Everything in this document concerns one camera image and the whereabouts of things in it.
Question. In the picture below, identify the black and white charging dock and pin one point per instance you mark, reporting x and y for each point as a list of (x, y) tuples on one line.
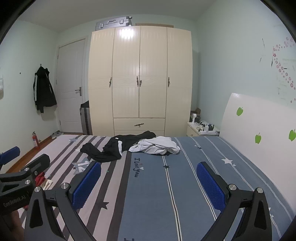
[(208, 128)]

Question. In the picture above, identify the white headboard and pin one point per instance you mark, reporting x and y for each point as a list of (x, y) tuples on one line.
[(266, 120)]

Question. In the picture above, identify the small white stand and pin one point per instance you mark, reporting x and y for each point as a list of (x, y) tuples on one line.
[(193, 117)]

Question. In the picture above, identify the cream wardrobe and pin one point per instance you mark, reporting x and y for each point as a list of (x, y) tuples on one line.
[(152, 69)]

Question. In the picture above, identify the black pants white stripe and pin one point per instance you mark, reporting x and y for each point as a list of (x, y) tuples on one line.
[(111, 148)]

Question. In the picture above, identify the pink flower wall decal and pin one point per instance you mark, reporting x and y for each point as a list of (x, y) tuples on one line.
[(282, 69)]

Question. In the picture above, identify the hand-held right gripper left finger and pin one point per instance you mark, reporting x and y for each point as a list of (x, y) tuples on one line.
[(86, 185)]

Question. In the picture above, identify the small brown box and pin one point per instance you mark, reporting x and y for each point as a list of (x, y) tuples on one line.
[(198, 110)]

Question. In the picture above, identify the black hanging jacket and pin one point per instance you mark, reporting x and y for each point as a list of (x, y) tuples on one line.
[(44, 92)]

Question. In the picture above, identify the black suitcase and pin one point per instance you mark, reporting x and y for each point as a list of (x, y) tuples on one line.
[(85, 118)]

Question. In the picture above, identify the striped bed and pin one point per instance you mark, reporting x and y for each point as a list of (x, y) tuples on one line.
[(150, 208)]

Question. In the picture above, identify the white door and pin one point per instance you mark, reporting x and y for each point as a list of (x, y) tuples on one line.
[(69, 81)]

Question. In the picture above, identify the person's left forearm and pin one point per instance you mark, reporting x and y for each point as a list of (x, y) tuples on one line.
[(18, 223)]

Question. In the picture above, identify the white long-sleeve top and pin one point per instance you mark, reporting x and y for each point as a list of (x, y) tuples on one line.
[(159, 143)]

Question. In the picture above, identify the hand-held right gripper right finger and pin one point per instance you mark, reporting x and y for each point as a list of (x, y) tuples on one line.
[(210, 187)]

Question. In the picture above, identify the cream cloth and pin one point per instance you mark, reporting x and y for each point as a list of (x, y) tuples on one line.
[(48, 184)]

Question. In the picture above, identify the green apple sticker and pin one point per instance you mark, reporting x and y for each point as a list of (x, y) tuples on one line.
[(292, 135), (239, 111), (257, 138)]

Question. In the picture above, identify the cream nightstand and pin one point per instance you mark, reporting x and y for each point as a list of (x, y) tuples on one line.
[(192, 131)]

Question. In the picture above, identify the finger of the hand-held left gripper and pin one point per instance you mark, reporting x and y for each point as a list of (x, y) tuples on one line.
[(10, 153), (39, 162)]

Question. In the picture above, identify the red fire extinguisher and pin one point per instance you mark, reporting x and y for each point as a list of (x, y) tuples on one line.
[(35, 140)]

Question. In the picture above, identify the grey shoe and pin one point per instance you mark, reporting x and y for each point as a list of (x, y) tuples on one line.
[(60, 133), (54, 135)]

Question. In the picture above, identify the silver suitcase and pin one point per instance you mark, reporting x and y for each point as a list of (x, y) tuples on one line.
[(111, 23)]

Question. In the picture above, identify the white wall hanging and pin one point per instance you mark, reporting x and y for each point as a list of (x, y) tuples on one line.
[(1, 88)]

